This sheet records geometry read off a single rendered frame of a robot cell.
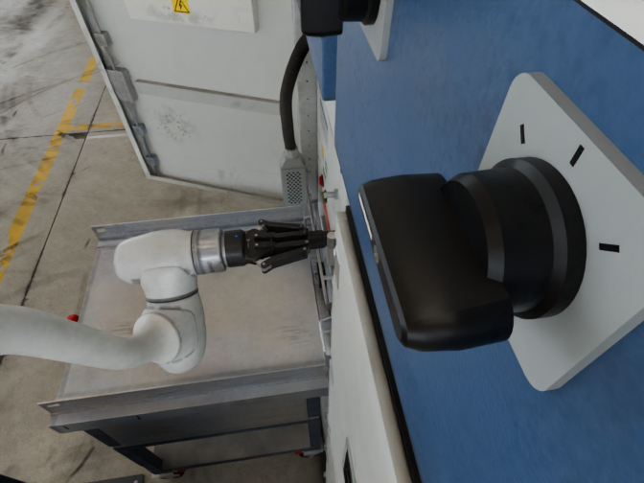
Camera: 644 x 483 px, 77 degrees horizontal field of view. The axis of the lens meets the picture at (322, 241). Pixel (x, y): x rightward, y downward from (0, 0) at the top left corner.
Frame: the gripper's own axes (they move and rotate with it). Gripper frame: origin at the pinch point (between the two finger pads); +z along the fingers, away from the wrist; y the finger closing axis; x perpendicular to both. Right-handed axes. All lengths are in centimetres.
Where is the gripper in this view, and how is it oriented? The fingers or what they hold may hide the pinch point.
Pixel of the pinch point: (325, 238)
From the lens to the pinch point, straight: 84.0
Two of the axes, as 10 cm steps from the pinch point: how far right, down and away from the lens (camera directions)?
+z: 9.9, -1.1, 0.9
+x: 0.0, -6.4, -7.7
